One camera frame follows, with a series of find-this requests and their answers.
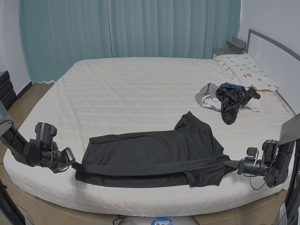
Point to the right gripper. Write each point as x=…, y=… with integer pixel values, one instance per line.
x=248, y=166

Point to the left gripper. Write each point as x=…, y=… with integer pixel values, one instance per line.
x=56, y=160

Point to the black T-shirt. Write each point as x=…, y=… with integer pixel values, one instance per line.
x=152, y=158

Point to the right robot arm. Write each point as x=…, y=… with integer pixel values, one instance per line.
x=281, y=163

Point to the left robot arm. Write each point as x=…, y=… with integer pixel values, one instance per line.
x=25, y=151

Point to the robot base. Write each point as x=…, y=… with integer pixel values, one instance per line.
x=159, y=220

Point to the pile of clothes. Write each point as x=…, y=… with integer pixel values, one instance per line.
x=229, y=104

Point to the black chest of drawers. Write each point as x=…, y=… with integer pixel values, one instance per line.
x=7, y=90

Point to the white printed pillow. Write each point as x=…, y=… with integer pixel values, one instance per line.
x=248, y=71

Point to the bed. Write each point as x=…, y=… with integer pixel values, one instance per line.
x=129, y=97

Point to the grey bedside table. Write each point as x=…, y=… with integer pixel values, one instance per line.
x=225, y=50

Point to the blue-green curtain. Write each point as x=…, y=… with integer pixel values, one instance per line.
x=175, y=20
x=65, y=27

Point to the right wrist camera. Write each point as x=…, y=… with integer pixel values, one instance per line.
x=252, y=153

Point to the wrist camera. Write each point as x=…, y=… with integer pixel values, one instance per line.
x=69, y=155
x=252, y=153

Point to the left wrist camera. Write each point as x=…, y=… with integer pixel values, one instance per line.
x=69, y=155

